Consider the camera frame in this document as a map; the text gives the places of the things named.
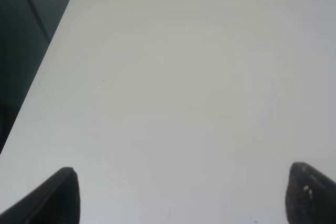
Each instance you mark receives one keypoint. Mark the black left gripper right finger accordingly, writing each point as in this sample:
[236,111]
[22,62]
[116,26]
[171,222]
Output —
[310,196]

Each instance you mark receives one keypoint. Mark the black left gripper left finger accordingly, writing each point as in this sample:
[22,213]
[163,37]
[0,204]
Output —
[56,200]

